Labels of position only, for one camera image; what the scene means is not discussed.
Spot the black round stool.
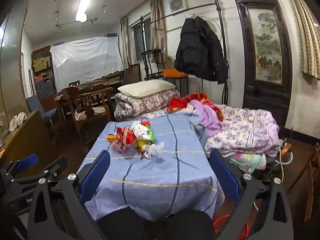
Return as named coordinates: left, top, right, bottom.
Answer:
left=141, top=48, right=164, bottom=80

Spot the pastel floral blanket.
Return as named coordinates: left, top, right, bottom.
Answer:
left=229, top=151, right=267, bottom=174

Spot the narrow patterned curtain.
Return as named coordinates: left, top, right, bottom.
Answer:
left=121, top=17, right=132, bottom=69
left=150, top=0, right=167, bottom=63

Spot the white crumpled cloth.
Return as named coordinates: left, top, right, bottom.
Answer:
left=9, top=112, right=27, bottom=132

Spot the orange box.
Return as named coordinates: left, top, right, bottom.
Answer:
left=163, top=68, right=187, bottom=78

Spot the blue checked sheet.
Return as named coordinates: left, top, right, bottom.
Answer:
left=84, top=112, right=225, bottom=222

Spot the person's leg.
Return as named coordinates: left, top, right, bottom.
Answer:
left=160, top=209, right=216, bottom=240
left=99, top=208, right=162, bottom=240

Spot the carved wooden armchair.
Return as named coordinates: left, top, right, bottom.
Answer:
left=61, top=86, right=114, bottom=133

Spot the person's left leg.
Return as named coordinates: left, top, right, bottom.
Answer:
left=99, top=208, right=162, bottom=240

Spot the dark framed board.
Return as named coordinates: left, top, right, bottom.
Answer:
left=124, top=64, right=142, bottom=83

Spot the brown round appliance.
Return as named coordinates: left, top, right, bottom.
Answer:
left=279, top=140, right=293, bottom=159

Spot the purple floral blanket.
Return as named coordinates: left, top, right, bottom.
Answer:
left=204, top=104, right=280, bottom=158

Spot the black metal side table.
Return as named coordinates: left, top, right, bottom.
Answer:
left=165, top=76, right=189, bottom=97

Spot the white plastic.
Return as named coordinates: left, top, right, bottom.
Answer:
left=142, top=142, right=165, bottom=159

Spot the person's right leg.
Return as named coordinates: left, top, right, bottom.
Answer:
left=160, top=209, right=216, bottom=240

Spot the white rag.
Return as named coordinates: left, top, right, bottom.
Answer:
left=74, top=110, right=88, bottom=121

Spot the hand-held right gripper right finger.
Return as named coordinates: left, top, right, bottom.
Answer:
left=209, top=149, right=294, bottom=240

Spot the white pillow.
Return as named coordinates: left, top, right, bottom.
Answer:
left=117, top=80, right=177, bottom=99

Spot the fluorescent ceiling lamp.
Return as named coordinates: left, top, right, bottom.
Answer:
left=75, top=0, right=95, bottom=22

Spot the blue chair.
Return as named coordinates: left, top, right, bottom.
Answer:
left=26, top=95, right=59, bottom=133

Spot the folded floral quilt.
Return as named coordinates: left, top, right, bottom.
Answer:
left=114, top=90, right=181, bottom=120

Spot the red blanket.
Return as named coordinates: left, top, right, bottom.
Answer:
left=167, top=93, right=224, bottom=122

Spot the light wooden chair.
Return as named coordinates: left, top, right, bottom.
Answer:
left=287, top=142, right=320, bottom=220

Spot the white cable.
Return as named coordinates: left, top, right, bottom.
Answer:
left=252, top=142, right=287, bottom=212

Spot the red striped snack wrapper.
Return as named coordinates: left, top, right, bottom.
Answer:
left=116, top=127, right=137, bottom=147

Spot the wooden cabinet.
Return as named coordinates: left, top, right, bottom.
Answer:
left=0, top=110, right=50, bottom=170

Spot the carved wooden painting panel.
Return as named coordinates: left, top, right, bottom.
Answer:
left=231, top=0, right=293, bottom=130

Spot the dark wooden table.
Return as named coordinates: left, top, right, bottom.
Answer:
left=54, top=79, right=124, bottom=120

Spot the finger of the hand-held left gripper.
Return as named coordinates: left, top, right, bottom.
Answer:
left=15, top=156, right=69, bottom=188
left=1, top=154, right=39, bottom=183

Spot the green white snack packet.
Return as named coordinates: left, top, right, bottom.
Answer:
left=131, top=121, right=155, bottom=143

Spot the track light bar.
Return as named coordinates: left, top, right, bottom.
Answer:
left=55, top=17, right=98, bottom=33

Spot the wide striped curtain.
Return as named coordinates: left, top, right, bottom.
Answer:
left=285, top=0, right=320, bottom=80

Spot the window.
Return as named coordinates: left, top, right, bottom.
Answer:
left=132, top=17, right=153, bottom=64

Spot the shelf with stacked boxes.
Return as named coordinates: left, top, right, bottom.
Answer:
left=31, top=45, right=57, bottom=98

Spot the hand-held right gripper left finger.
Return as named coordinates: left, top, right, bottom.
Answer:
left=26, top=149, right=111, bottom=240

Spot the wall vent fan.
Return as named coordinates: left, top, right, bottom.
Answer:
left=169, top=0, right=187, bottom=13

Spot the black jacket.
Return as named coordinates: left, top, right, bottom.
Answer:
left=174, top=16, right=225, bottom=84

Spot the white cloth cover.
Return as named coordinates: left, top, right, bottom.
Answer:
left=50, top=36, right=125, bottom=93

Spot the lilac cloth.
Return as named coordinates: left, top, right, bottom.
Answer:
left=186, top=99, right=223, bottom=137

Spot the clear plastic wrapper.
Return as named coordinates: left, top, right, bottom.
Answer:
left=112, top=142, right=131, bottom=154

